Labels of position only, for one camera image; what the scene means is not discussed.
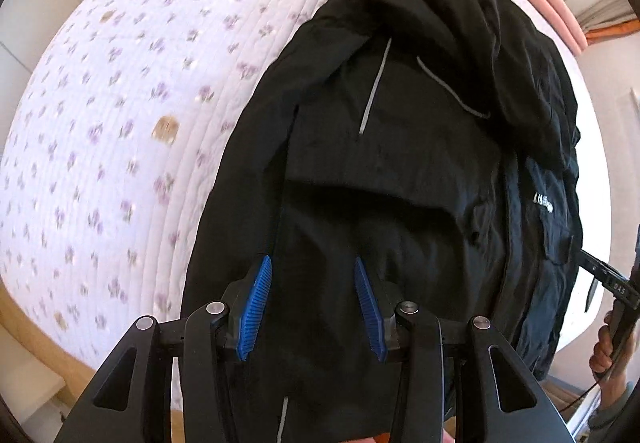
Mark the person's right forearm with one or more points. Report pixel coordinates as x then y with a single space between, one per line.
612 408

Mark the person's right hand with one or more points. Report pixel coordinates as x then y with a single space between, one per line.
602 348

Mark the black hooded jacket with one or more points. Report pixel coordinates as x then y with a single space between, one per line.
425 163

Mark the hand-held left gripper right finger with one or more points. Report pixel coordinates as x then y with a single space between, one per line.
370 308

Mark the orange and beige curtain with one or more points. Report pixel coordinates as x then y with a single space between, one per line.
612 20

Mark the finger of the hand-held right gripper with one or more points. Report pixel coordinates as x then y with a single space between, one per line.
592 260
590 293

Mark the bed with floral quilt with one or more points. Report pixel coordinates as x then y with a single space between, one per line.
125 123

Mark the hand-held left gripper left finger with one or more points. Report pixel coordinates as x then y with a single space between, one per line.
255 303

